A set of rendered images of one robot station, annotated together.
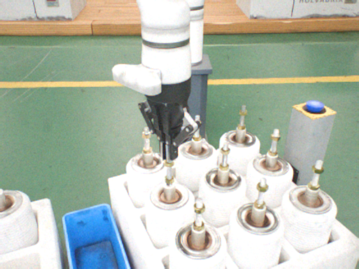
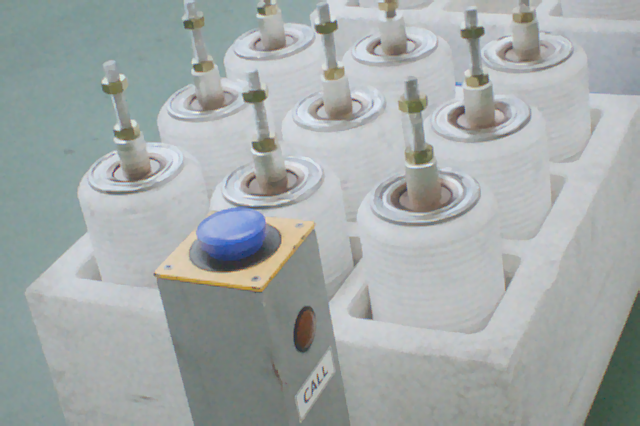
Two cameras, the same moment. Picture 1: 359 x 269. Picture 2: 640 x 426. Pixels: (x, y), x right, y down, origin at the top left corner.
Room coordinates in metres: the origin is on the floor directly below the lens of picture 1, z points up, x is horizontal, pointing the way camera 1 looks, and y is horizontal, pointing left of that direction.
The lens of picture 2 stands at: (1.28, -0.64, 0.68)
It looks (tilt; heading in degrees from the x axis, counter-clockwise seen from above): 30 degrees down; 145
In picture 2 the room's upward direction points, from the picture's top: 10 degrees counter-clockwise
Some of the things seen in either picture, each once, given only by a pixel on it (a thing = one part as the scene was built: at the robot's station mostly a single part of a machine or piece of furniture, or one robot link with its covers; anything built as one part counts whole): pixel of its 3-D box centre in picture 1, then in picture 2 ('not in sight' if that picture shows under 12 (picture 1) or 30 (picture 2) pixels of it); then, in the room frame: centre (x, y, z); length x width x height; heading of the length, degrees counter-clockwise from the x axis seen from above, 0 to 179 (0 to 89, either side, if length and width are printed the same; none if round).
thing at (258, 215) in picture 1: (258, 212); (208, 86); (0.45, -0.14, 0.26); 0.02 x 0.02 x 0.03
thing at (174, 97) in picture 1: (167, 98); not in sight; (0.51, 0.02, 0.46); 0.08 x 0.08 x 0.09
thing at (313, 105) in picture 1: (314, 107); (233, 238); (0.75, -0.32, 0.32); 0.04 x 0.04 x 0.02
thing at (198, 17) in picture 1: (188, 35); not in sight; (1.12, -0.03, 0.39); 0.09 x 0.09 x 0.17; 2
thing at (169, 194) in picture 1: (169, 191); (392, 33); (0.51, 0.02, 0.26); 0.02 x 0.02 x 0.03
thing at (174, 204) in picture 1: (169, 196); (394, 47); (0.51, 0.02, 0.25); 0.08 x 0.08 x 0.01
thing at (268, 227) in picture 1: (257, 218); (211, 100); (0.45, -0.14, 0.25); 0.08 x 0.08 x 0.01
